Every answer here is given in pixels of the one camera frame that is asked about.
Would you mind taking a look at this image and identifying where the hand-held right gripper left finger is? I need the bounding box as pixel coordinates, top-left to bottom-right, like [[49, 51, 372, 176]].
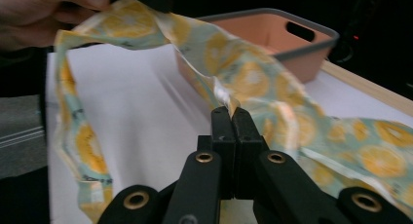
[[197, 105, 237, 201]]

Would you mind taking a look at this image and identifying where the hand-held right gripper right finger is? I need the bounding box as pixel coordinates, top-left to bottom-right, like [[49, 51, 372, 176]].
[[231, 106, 271, 201]]

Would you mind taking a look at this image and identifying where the orange slice print cloth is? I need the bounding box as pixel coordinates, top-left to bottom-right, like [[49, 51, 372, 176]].
[[53, 0, 413, 224]]

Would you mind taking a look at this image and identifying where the white board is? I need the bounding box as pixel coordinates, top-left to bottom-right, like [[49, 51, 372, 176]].
[[45, 43, 413, 224]]

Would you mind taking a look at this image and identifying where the pink basket with grey rim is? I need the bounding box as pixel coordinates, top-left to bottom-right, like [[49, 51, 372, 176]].
[[174, 8, 341, 89]]

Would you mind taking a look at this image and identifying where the wooden table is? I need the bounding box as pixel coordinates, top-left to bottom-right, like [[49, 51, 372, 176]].
[[319, 59, 413, 119]]

